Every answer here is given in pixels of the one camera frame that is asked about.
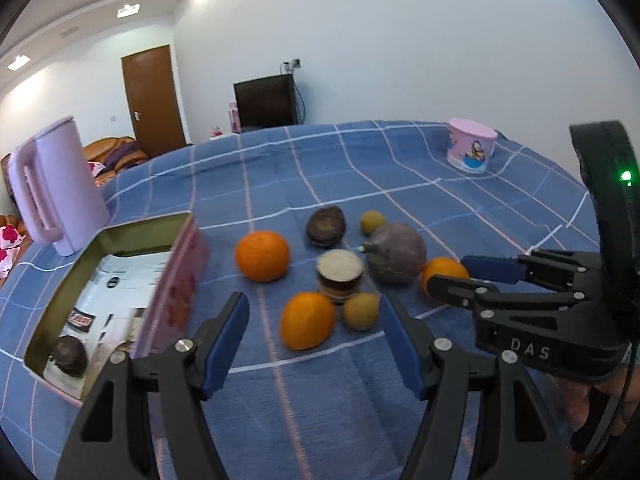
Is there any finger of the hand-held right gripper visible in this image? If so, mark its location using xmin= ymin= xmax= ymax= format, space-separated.
xmin=427 ymin=274 xmax=587 ymax=322
xmin=461 ymin=249 xmax=603 ymax=295

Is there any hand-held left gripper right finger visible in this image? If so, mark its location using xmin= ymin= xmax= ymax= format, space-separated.
xmin=379 ymin=292 xmax=573 ymax=480

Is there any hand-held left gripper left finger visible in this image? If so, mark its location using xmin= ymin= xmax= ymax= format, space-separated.
xmin=54 ymin=291 xmax=251 ymax=480

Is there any small orange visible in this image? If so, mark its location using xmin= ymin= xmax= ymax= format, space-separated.
xmin=420 ymin=257 xmax=471 ymax=306

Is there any brown-green round fruit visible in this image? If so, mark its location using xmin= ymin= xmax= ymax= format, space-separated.
xmin=342 ymin=292 xmax=381 ymax=331

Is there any large purple passion fruit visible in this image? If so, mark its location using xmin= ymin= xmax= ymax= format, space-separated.
xmin=362 ymin=223 xmax=428 ymax=286

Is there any pink metal tin box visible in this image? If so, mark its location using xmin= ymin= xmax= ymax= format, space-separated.
xmin=22 ymin=212 xmax=211 ymax=408

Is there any medium orange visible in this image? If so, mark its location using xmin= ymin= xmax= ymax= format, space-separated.
xmin=280 ymin=292 xmax=337 ymax=351

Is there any large orange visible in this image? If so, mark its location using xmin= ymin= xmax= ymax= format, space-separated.
xmin=235 ymin=230 xmax=291 ymax=283

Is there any person's right hand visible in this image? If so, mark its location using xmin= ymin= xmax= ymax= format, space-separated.
xmin=552 ymin=367 xmax=633 ymax=433

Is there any small yellow-green longan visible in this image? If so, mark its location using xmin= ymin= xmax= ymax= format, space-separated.
xmin=360 ymin=210 xmax=387 ymax=236

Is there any printed paper leaflet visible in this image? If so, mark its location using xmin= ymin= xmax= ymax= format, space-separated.
xmin=44 ymin=252 xmax=173 ymax=396

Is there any pink cartoon cup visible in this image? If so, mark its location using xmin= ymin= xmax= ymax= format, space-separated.
xmin=446 ymin=118 xmax=499 ymax=174

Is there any wrinkled dark passion fruit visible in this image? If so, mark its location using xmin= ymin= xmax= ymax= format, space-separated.
xmin=306 ymin=205 xmax=347 ymax=248

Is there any dark brown round fruit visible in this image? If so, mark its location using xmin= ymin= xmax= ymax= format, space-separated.
xmin=50 ymin=336 xmax=90 ymax=378

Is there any blue checkered tablecloth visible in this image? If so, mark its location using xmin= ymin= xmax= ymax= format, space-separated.
xmin=0 ymin=120 xmax=601 ymax=480

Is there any purple cloth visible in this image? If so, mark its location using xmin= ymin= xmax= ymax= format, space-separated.
xmin=102 ymin=141 xmax=146 ymax=171

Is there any pink electric kettle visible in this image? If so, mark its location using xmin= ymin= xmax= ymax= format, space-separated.
xmin=9 ymin=116 xmax=110 ymax=257

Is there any brown leather armchair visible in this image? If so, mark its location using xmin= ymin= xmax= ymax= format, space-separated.
xmin=82 ymin=136 xmax=150 ymax=183

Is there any black television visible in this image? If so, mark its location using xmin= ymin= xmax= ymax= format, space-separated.
xmin=233 ymin=74 xmax=300 ymax=133

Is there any brown wooden door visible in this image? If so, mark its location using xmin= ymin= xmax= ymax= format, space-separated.
xmin=121 ymin=45 xmax=187 ymax=158

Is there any black power cable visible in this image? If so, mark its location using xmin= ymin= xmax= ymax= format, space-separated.
xmin=292 ymin=67 xmax=307 ymax=125

